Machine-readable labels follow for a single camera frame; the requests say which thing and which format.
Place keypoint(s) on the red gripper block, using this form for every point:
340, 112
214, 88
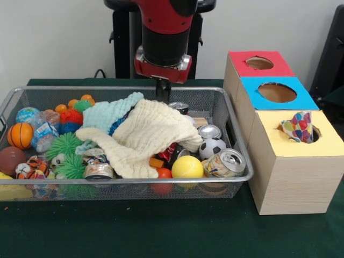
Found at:
161, 72

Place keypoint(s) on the cream knitted cloth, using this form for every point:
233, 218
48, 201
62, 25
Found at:
150, 129

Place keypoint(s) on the crushed clear plastic bottle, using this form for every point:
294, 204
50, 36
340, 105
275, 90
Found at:
44, 131

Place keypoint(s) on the colourful polka-dot cloth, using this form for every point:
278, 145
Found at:
299, 126

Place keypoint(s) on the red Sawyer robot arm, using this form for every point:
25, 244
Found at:
166, 35

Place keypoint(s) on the shallow mesh bin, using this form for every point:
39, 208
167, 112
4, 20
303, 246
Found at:
121, 190

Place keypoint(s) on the wooden box with three holes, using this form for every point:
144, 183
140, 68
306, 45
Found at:
295, 182

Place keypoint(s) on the white baseball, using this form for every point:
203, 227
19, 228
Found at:
192, 120

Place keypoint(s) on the silver drink can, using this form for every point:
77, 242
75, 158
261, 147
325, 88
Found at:
210, 131

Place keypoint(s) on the light blue knitted cloth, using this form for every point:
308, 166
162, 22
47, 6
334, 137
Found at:
104, 113

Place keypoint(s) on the black and white soccer ball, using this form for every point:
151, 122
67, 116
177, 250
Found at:
212, 148

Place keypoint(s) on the yellow tennis ball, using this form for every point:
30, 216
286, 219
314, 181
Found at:
187, 167

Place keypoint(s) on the small red ball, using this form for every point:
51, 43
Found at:
164, 173

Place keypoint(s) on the printed drink can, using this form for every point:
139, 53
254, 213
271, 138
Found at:
225, 162

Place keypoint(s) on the dark green tablecloth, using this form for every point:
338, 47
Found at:
161, 228
336, 99

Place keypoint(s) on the blue green globe ball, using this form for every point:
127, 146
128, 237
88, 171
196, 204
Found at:
25, 115

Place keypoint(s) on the orange mini basketball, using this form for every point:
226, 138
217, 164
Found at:
20, 135

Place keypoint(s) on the brown mini football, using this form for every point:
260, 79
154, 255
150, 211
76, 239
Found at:
12, 160

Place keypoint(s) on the black upright panel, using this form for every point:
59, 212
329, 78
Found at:
330, 53

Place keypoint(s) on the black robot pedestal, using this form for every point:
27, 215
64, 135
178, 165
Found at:
123, 48

